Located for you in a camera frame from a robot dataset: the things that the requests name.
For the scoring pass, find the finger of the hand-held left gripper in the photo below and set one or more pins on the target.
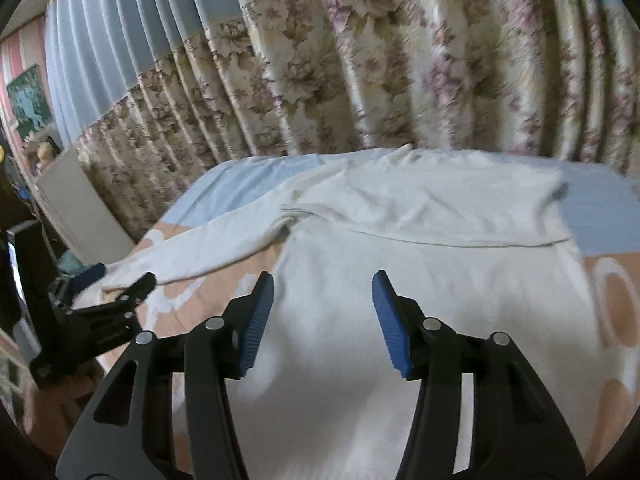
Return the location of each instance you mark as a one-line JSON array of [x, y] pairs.
[[125, 305]]

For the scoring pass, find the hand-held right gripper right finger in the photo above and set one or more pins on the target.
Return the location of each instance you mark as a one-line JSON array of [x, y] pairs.
[[390, 320]]

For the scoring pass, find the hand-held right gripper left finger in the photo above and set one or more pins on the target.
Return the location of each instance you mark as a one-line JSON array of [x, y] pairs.
[[257, 320]]

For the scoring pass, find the white sweater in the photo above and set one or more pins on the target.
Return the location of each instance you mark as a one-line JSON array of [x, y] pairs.
[[400, 260]]

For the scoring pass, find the person's left hand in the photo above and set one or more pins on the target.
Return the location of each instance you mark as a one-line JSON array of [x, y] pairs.
[[60, 405]]

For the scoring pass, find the blue cloth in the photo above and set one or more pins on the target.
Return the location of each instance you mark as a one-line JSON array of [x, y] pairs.
[[82, 276]]

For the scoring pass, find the black monitor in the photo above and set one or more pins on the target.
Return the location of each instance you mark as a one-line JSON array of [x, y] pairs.
[[27, 270]]

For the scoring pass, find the small doll figure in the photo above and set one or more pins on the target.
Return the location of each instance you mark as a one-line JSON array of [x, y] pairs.
[[44, 155]]

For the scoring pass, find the printed orange blue bed sheet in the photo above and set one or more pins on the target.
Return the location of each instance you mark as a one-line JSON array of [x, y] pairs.
[[600, 200]]

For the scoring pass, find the floral and blue curtain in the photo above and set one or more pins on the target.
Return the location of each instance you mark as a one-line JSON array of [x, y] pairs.
[[350, 60]]

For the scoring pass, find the wall poster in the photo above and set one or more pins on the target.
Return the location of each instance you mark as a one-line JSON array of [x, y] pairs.
[[29, 100]]

